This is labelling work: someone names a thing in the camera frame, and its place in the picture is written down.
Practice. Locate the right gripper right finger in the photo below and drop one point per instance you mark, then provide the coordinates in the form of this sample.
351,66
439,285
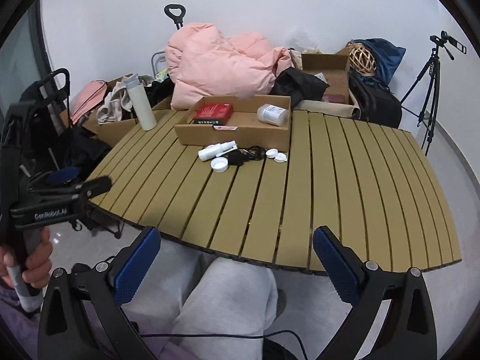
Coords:
341,264

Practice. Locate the dark blue fabric bag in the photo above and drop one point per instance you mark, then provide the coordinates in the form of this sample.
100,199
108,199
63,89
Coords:
388,57

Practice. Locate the black backpack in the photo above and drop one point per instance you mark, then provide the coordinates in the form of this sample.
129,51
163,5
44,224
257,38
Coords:
377,105

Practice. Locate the pink cartoon notebook case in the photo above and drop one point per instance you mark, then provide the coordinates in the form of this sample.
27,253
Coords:
225,128

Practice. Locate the person's grey trousers legs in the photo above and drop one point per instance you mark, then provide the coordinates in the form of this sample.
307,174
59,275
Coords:
215,308

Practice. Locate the folding slatted camping table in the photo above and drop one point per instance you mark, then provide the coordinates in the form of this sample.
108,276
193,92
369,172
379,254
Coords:
371,185

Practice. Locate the white spray bottle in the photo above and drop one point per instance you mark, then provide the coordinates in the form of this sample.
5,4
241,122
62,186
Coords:
216,150

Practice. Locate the person's left hand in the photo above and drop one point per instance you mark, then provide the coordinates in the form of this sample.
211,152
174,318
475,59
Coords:
38,264

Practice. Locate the black garment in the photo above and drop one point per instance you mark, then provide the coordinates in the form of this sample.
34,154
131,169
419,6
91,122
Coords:
299,86

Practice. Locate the cardboard box with clothes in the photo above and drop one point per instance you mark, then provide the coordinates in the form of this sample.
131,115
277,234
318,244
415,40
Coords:
159,95

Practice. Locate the round white jar lid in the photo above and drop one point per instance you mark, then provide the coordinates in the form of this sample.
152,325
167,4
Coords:
219,164

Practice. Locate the open cardboard box behind table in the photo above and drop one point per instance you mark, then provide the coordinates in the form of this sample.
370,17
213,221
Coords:
337,100

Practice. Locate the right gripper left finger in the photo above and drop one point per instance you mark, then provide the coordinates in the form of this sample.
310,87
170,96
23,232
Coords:
132,263

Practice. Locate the white insulated water bottle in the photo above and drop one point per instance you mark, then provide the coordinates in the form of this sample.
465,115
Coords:
138,101

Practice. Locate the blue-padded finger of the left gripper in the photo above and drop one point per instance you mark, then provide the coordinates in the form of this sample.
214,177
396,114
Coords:
62,176

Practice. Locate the pink puffy down jacket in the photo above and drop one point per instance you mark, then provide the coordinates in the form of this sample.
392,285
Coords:
203,62

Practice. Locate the pink bag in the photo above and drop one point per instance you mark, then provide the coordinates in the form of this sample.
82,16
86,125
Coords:
87,99

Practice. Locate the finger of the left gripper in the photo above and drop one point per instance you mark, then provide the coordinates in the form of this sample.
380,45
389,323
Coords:
95,187

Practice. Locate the woven rattan ball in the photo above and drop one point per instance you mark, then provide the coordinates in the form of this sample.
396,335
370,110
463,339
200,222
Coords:
362,59

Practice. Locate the black camera tripod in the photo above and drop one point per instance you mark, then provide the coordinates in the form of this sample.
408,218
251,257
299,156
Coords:
427,116

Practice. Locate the black cart handle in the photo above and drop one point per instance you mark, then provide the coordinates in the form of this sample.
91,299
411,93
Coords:
176,12

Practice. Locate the white contact lens case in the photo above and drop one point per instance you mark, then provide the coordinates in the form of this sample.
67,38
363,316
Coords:
276,156

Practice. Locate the grey metal chair frame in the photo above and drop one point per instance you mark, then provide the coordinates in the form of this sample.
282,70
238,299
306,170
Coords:
158,63

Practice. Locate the beige clothing bundle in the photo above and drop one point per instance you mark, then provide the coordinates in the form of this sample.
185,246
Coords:
117,105

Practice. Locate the black folding cart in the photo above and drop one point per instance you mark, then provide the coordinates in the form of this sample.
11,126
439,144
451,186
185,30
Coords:
50,148

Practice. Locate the red rectangular box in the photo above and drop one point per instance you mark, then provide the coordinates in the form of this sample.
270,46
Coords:
213,114

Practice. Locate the brown cardboard tray box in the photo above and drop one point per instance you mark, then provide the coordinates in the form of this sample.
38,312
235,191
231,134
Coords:
251,132

